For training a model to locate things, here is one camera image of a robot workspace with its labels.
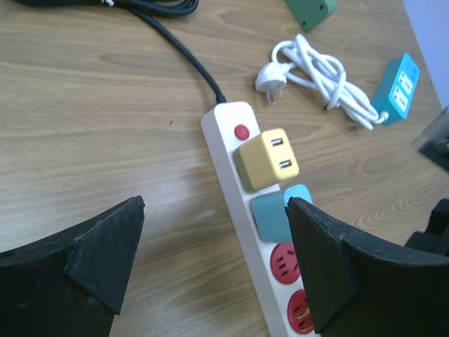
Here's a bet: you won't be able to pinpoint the teal cube plug adapter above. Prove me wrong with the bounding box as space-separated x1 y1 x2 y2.
250 184 314 244

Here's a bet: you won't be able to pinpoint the black power strip cord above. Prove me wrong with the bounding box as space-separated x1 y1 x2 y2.
13 0 227 105

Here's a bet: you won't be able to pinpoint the yellow cube plug adapter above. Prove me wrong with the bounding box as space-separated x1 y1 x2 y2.
233 128 300 192

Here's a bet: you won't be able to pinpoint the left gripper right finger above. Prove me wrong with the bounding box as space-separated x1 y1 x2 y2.
286 198 448 336

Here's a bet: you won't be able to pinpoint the white coiled cord with plug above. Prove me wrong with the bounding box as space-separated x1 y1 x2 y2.
255 34 390 131

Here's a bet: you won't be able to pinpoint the beige power strip red sockets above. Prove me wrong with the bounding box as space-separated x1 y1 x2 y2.
201 102 315 336

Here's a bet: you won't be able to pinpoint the green power strip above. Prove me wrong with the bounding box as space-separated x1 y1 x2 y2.
285 0 336 32

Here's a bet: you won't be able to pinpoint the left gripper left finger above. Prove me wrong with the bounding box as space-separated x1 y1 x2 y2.
1 196 145 336

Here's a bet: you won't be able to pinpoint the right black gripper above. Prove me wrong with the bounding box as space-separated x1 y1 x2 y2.
405 106 448 256

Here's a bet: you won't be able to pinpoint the teal power strip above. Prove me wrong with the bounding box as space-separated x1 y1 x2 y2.
371 53 420 126

